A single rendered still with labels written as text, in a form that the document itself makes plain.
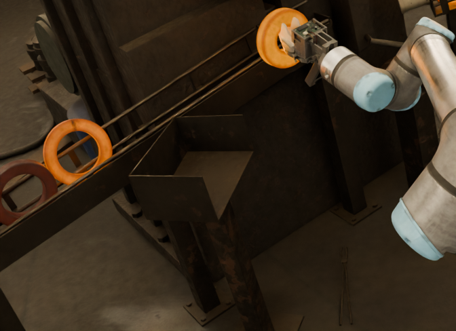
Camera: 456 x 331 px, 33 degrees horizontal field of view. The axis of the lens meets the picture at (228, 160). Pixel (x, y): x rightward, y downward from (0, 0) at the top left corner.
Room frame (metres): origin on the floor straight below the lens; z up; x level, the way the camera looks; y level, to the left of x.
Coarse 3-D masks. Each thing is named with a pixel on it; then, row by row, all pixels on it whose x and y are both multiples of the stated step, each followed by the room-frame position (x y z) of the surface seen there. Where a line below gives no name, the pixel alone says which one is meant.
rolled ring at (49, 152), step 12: (72, 120) 1.86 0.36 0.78; (84, 120) 1.87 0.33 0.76; (60, 132) 1.84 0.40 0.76; (96, 132) 1.86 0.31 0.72; (48, 144) 1.82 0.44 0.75; (108, 144) 1.85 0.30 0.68; (48, 156) 1.81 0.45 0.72; (108, 156) 1.83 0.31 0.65; (48, 168) 1.80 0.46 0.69; (60, 168) 1.80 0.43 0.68; (60, 180) 1.79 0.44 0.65; (72, 180) 1.79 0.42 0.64
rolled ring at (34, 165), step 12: (0, 168) 1.75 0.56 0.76; (12, 168) 1.74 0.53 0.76; (24, 168) 1.75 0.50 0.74; (36, 168) 1.76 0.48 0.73; (0, 180) 1.72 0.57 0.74; (48, 180) 1.77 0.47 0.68; (0, 192) 1.72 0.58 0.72; (48, 192) 1.76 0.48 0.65; (0, 204) 1.71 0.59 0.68; (36, 204) 1.77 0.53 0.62; (0, 216) 1.71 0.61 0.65; (12, 216) 1.72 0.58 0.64
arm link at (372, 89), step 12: (348, 60) 1.57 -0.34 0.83; (360, 60) 1.56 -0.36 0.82; (336, 72) 1.57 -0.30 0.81; (348, 72) 1.54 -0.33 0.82; (360, 72) 1.52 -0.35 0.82; (372, 72) 1.51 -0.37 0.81; (384, 72) 1.54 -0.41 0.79; (336, 84) 1.56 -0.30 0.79; (348, 84) 1.52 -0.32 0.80; (360, 84) 1.50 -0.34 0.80; (372, 84) 1.48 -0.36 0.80; (384, 84) 1.49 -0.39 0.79; (348, 96) 1.53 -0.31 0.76; (360, 96) 1.49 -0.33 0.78; (372, 96) 1.48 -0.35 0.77; (384, 96) 1.49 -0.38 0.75; (372, 108) 1.48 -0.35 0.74
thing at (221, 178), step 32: (192, 128) 1.77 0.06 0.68; (224, 128) 1.72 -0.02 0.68; (160, 160) 1.69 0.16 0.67; (192, 160) 1.75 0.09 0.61; (224, 160) 1.70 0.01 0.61; (160, 192) 1.54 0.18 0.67; (192, 192) 1.49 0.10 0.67; (224, 192) 1.57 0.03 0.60; (224, 224) 1.61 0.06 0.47; (224, 256) 1.63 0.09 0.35; (256, 288) 1.65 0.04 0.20; (256, 320) 1.62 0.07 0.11; (288, 320) 1.68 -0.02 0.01
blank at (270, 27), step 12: (276, 12) 1.81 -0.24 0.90; (288, 12) 1.82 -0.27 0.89; (300, 12) 1.83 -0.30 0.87; (264, 24) 1.80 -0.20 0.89; (276, 24) 1.80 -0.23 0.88; (288, 24) 1.81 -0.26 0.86; (300, 24) 1.82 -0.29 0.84; (264, 36) 1.78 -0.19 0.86; (276, 36) 1.80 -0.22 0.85; (264, 48) 1.78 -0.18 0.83; (276, 48) 1.79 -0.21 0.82; (264, 60) 1.80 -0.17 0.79; (276, 60) 1.79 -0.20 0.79; (288, 60) 1.80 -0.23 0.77
